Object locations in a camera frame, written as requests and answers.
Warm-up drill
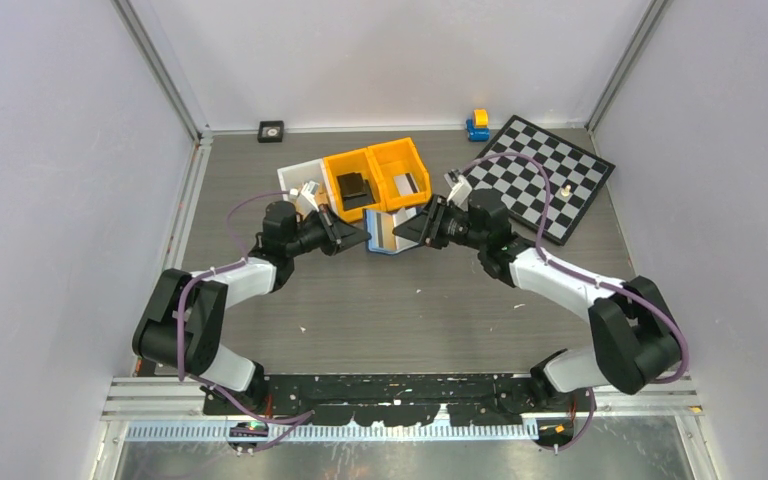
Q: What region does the black object in bin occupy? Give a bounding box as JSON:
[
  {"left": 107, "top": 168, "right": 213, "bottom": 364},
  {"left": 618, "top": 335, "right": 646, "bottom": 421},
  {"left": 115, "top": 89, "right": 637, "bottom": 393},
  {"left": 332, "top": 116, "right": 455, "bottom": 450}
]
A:
[{"left": 337, "top": 172, "right": 375, "bottom": 210}]

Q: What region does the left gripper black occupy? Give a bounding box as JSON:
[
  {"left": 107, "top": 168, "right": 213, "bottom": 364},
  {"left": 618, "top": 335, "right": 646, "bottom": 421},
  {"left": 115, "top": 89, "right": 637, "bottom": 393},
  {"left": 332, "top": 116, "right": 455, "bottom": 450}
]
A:
[{"left": 286, "top": 204, "right": 370, "bottom": 258}]

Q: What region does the orange plastic bin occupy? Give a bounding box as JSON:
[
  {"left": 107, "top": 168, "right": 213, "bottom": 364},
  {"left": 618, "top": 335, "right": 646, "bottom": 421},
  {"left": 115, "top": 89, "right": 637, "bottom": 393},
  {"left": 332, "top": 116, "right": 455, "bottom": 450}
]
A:
[
  {"left": 324, "top": 148, "right": 384, "bottom": 223},
  {"left": 368, "top": 137, "right": 431, "bottom": 211}
]

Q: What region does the blue leather card holder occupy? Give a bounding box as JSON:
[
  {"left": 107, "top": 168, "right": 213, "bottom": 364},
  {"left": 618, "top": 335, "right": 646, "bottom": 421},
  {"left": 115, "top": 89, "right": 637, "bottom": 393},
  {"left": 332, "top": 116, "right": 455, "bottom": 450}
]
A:
[{"left": 363, "top": 207, "right": 420, "bottom": 255}]

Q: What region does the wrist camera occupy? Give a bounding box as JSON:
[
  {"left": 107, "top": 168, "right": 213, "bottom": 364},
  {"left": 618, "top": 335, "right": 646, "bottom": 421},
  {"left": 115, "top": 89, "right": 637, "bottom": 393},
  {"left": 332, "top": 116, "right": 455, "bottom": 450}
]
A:
[
  {"left": 289, "top": 180, "right": 327, "bottom": 217},
  {"left": 445, "top": 169, "right": 472, "bottom": 209}
]

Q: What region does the orange plastic bin left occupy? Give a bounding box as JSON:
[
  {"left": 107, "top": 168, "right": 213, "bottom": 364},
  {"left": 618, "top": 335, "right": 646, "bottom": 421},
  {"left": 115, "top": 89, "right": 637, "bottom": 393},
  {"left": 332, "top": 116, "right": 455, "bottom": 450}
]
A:
[{"left": 324, "top": 148, "right": 384, "bottom": 223}]

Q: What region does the small black square device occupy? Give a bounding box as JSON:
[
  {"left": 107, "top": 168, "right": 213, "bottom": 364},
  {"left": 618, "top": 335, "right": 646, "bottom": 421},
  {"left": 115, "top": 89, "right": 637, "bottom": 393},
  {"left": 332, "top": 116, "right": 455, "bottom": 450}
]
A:
[{"left": 257, "top": 120, "right": 285, "bottom": 143}]

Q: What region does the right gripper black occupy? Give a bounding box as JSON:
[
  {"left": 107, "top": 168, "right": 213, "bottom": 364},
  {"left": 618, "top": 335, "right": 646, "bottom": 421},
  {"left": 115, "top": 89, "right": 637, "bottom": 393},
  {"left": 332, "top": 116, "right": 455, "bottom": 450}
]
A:
[{"left": 393, "top": 194, "right": 487, "bottom": 251}]

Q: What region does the card in orange bin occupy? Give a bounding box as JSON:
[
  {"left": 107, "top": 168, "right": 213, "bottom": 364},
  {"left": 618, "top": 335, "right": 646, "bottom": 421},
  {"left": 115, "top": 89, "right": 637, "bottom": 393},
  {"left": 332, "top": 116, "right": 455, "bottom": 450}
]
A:
[{"left": 393, "top": 173, "right": 420, "bottom": 197}]

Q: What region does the black white chessboard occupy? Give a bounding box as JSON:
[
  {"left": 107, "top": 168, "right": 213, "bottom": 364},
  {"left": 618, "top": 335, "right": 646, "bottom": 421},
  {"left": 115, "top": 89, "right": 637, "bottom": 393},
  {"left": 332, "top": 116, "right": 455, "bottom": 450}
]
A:
[{"left": 465, "top": 115, "right": 615, "bottom": 246}]

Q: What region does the orange plastic bin right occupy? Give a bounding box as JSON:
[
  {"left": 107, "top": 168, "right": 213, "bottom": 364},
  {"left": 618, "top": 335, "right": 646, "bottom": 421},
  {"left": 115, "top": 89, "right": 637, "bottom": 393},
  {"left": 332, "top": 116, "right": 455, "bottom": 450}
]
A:
[{"left": 368, "top": 137, "right": 431, "bottom": 211}]

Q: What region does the gold striped card pocket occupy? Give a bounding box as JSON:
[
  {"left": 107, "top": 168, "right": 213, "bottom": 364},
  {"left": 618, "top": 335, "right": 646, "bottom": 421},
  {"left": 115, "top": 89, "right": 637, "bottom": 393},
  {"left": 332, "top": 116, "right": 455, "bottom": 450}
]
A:
[{"left": 368, "top": 213, "right": 398, "bottom": 255}]

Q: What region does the white plastic bin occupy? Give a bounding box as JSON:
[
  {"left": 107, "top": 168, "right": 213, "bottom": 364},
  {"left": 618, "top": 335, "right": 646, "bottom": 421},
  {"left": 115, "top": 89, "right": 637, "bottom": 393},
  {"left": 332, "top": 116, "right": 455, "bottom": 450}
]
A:
[{"left": 276, "top": 158, "right": 335, "bottom": 208}]

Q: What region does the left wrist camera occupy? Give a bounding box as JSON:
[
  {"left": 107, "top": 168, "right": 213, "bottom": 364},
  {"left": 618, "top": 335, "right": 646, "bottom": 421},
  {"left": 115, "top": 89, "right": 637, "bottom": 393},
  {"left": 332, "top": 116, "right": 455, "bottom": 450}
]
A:
[{"left": 289, "top": 180, "right": 327, "bottom": 217}]

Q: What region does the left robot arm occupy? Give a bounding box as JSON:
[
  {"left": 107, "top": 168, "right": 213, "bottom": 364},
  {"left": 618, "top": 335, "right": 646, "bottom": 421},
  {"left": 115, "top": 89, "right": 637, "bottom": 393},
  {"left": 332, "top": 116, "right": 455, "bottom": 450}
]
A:
[{"left": 132, "top": 201, "right": 371, "bottom": 414}]

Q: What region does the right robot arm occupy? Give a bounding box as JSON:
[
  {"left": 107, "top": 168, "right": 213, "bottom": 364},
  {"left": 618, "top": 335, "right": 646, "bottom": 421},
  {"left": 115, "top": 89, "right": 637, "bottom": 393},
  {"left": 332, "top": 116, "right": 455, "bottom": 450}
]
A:
[{"left": 393, "top": 190, "right": 687, "bottom": 411}]

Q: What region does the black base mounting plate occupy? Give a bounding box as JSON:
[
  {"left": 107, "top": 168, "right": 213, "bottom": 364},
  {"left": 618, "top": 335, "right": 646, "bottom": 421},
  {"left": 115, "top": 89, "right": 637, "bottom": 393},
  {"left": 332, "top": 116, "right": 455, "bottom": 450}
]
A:
[{"left": 203, "top": 373, "right": 591, "bottom": 427}]

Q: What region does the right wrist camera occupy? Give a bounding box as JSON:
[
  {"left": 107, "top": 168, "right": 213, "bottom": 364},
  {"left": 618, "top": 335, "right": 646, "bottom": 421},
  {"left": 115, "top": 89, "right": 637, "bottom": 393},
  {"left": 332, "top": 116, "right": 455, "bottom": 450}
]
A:
[{"left": 445, "top": 169, "right": 472, "bottom": 209}]

